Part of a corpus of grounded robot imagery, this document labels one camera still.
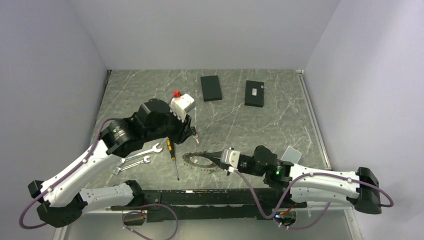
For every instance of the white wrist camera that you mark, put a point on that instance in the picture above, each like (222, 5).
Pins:
(229, 159)
(181, 104)

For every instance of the lower silver wrench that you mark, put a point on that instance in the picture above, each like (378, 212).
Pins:
(118, 169)

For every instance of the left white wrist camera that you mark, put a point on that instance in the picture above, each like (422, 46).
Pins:
(181, 104)

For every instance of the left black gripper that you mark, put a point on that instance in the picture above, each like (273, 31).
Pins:
(184, 128)

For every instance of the numbered metal key ring disc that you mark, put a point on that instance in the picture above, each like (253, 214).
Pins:
(197, 160)

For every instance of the black head key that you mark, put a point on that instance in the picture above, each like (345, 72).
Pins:
(195, 135)

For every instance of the black box with label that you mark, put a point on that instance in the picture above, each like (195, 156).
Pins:
(254, 94)

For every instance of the upper silver wrench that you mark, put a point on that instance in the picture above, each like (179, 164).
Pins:
(155, 149)

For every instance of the silver wrench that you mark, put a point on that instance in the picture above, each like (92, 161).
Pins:
(155, 149)
(118, 169)

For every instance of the plain black box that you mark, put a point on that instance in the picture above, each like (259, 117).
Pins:
(211, 88)

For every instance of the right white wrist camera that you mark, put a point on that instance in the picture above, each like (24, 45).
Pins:
(229, 159)

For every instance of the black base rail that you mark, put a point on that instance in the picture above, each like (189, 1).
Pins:
(200, 204)

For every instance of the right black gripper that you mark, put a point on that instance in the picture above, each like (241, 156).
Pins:
(216, 157)

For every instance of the black yellow screwdriver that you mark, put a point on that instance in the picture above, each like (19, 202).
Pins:
(172, 152)

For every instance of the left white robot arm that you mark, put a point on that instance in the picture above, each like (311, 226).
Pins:
(64, 197)

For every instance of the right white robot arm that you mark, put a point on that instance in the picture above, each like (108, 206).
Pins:
(358, 189)

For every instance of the clear plastic card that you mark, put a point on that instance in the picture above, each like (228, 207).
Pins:
(291, 155)

